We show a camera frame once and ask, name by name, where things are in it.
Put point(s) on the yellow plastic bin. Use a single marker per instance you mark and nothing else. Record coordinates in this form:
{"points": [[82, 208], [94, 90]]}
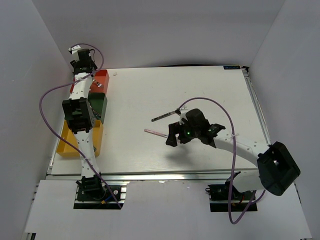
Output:
{"points": [[66, 151]]}

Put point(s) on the teal handled fork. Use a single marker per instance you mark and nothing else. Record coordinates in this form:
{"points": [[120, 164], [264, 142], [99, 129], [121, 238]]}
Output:
{"points": [[98, 84]]}

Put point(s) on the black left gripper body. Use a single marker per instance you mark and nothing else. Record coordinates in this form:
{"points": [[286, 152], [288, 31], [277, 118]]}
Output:
{"points": [[75, 64]]}

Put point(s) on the black handled fork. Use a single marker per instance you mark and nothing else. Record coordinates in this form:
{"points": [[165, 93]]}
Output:
{"points": [[177, 111]]}

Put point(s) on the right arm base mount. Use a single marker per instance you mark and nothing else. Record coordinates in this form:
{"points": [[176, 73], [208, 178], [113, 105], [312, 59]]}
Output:
{"points": [[217, 189]]}

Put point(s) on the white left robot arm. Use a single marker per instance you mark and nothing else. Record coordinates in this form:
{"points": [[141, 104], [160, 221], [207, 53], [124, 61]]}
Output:
{"points": [[80, 118]]}

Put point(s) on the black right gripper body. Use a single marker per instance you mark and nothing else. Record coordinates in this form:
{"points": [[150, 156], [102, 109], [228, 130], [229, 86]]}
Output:
{"points": [[186, 132]]}

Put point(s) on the green plastic bin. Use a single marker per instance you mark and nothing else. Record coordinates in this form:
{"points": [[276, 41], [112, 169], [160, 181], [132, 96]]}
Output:
{"points": [[98, 102]]}

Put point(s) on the orange plastic bin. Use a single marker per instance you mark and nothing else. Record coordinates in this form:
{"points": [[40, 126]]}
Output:
{"points": [[102, 77]]}

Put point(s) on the blue table label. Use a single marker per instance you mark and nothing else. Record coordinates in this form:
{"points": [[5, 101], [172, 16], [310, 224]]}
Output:
{"points": [[231, 67]]}

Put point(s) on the pink handled fork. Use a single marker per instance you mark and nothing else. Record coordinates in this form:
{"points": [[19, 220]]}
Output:
{"points": [[156, 133]]}

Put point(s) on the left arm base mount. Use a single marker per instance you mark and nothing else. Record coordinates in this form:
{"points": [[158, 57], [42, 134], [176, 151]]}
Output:
{"points": [[93, 194]]}

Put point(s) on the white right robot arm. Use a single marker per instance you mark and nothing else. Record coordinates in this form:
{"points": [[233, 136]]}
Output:
{"points": [[276, 168]]}

